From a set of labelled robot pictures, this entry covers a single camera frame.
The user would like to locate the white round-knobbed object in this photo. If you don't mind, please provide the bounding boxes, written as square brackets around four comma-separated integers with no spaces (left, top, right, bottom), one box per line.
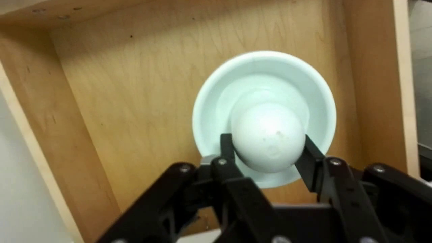
[192,51,337,189]

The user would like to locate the wooden drawer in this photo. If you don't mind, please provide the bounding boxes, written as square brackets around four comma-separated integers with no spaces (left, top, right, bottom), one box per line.
[0,0,420,243]

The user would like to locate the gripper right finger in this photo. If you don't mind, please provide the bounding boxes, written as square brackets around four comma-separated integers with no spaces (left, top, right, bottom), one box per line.
[294,134,432,243]

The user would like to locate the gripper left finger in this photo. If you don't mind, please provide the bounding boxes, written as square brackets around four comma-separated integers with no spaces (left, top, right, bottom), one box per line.
[96,133,275,243]

